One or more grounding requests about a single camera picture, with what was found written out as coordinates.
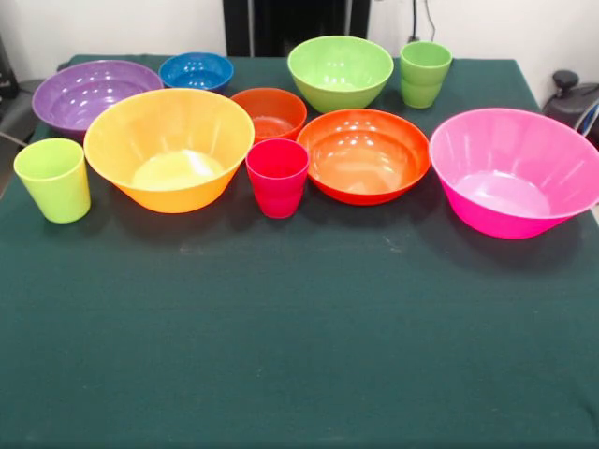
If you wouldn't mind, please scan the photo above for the green bowl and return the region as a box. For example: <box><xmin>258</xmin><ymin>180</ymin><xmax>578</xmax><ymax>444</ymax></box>
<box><xmin>286</xmin><ymin>35</ymin><xmax>395</xmax><ymax>114</ymax></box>

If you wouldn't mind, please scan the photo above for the magenta red cup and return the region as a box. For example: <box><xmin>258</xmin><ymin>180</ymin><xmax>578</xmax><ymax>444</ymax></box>
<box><xmin>244</xmin><ymin>138</ymin><xmax>311</xmax><ymax>220</ymax></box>

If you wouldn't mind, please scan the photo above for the wide orange-red bowl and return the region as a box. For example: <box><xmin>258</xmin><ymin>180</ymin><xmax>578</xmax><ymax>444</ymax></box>
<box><xmin>296</xmin><ymin>109</ymin><xmax>431</xmax><ymax>207</ymax></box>

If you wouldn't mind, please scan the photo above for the dark green tablecloth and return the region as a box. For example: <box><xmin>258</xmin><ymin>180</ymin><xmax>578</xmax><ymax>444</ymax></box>
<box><xmin>0</xmin><ymin>54</ymin><xmax>599</xmax><ymax>449</ymax></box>

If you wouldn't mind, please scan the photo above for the small orange-red bowl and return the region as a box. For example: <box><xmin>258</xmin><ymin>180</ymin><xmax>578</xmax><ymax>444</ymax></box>
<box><xmin>229</xmin><ymin>87</ymin><xmax>309</xmax><ymax>144</ymax></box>

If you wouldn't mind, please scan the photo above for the large yellow-orange bowl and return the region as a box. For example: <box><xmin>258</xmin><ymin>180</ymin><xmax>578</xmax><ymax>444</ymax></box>
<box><xmin>83</xmin><ymin>87</ymin><xmax>256</xmax><ymax>215</ymax></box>

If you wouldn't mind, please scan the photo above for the blue bowl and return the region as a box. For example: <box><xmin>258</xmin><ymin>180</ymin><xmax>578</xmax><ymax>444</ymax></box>
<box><xmin>157</xmin><ymin>51</ymin><xmax>235</xmax><ymax>94</ymax></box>

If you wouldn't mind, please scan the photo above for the green cup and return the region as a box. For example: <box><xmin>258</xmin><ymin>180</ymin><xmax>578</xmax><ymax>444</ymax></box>
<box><xmin>399</xmin><ymin>40</ymin><xmax>454</xmax><ymax>110</ymax></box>

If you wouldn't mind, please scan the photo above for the pink bowl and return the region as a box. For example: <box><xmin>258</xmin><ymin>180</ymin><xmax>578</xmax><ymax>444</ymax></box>
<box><xmin>429</xmin><ymin>108</ymin><xmax>599</xmax><ymax>240</ymax></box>

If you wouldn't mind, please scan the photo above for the lime yellow cup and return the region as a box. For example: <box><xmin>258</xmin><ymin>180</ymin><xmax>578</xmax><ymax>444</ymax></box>
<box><xmin>13</xmin><ymin>138</ymin><xmax>92</xmax><ymax>225</ymax></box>

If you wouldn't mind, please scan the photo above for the purple bowl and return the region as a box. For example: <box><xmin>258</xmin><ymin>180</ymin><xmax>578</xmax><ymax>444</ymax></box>
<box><xmin>31</xmin><ymin>59</ymin><xmax>164</xmax><ymax>140</ymax></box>

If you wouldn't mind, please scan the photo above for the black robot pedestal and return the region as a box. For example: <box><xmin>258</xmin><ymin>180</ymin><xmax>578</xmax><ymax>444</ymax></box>
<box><xmin>222</xmin><ymin>0</ymin><xmax>371</xmax><ymax>58</ymax></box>

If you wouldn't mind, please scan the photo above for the black wall cable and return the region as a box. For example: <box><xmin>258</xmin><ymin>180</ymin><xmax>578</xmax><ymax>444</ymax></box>
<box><xmin>409</xmin><ymin>0</ymin><xmax>437</xmax><ymax>44</ymax></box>

